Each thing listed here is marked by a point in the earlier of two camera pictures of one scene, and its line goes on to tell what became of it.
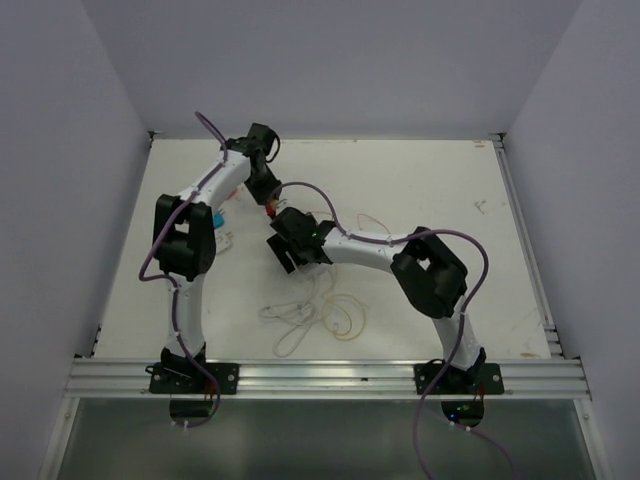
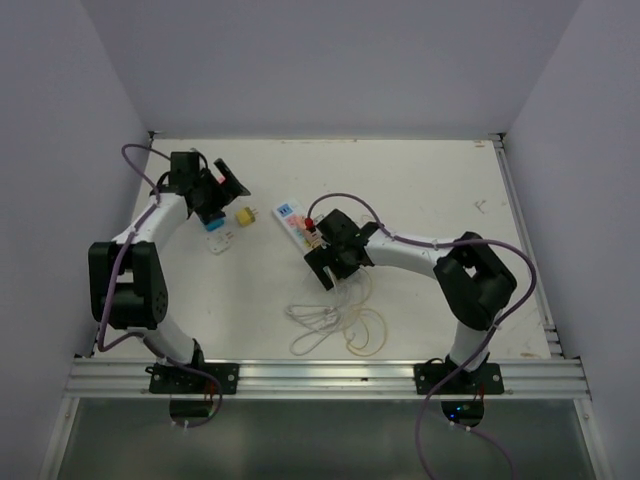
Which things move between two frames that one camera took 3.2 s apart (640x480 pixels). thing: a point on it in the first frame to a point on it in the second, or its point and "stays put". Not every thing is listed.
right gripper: [279, 247] to [319, 257]
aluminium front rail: [325, 378] stays put
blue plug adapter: [218, 219] stays put
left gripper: [262, 194] to [226, 192]
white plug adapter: [223, 240] stays put
